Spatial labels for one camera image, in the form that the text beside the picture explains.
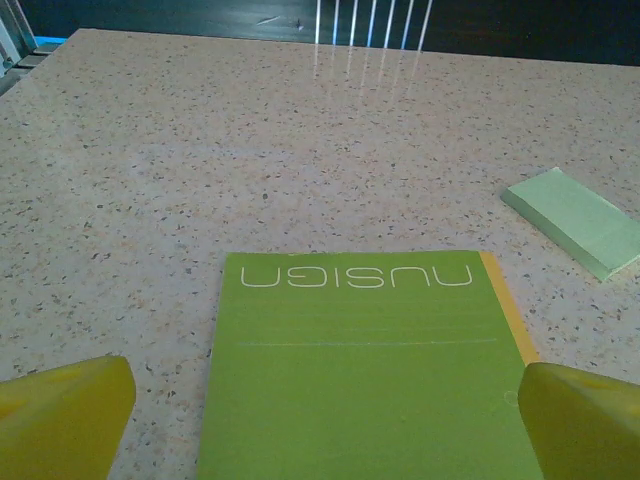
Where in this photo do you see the green notebook with yellow spine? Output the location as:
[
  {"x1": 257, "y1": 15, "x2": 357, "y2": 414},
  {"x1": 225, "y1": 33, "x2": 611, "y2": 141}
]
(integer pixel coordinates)
[{"x1": 197, "y1": 249, "x2": 544, "y2": 480}]

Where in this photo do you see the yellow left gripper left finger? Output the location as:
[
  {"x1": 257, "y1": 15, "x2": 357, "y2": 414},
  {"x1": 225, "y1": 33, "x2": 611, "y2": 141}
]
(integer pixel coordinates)
[{"x1": 0, "y1": 355, "x2": 137, "y2": 480}]

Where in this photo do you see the green sticky note pad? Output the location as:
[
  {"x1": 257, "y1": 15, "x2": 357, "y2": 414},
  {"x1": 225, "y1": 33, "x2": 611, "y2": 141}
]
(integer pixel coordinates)
[{"x1": 500, "y1": 167, "x2": 640, "y2": 282}]

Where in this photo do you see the aluminium frame post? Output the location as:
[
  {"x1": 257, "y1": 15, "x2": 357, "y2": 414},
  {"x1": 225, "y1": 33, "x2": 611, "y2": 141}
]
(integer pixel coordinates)
[{"x1": 0, "y1": 0, "x2": 40, "y2": 76}]

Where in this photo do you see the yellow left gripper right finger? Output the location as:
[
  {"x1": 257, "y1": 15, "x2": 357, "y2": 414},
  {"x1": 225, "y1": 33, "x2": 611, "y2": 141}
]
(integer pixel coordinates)
[{"x1": 517, "y1": 362, "x2": 640, "y2": 480}]

